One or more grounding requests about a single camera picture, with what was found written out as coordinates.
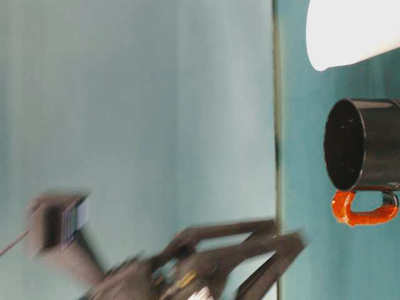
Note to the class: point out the white paper cup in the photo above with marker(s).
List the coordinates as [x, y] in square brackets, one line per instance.
[350, 28]

